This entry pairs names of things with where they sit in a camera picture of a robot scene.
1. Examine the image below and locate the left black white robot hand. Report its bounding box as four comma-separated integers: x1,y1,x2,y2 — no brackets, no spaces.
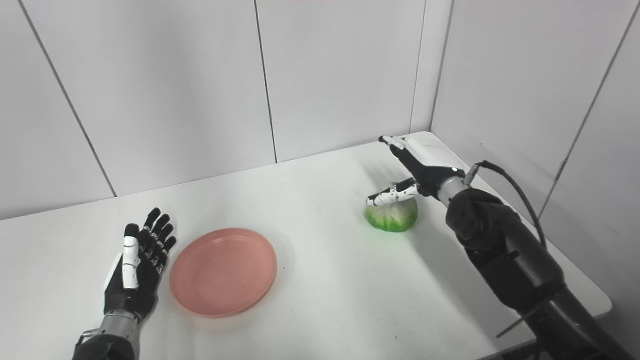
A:
103,208,178,322

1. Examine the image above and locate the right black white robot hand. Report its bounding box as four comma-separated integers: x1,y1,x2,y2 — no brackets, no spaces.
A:
366,135,467,207

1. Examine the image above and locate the green white toy cabbage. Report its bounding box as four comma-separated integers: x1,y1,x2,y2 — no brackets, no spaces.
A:
364,196,419,233

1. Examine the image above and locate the pink round plate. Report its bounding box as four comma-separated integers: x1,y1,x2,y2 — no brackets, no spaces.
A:
169,228,279,319

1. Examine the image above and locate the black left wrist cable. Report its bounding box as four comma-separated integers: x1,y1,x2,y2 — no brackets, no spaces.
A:
74,328,101,351

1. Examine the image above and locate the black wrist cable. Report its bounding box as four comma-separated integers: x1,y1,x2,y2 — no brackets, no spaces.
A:
74,328,101,351
464,160,548,251

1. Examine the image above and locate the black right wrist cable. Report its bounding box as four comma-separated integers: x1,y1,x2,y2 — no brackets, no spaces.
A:
464,160,548,251

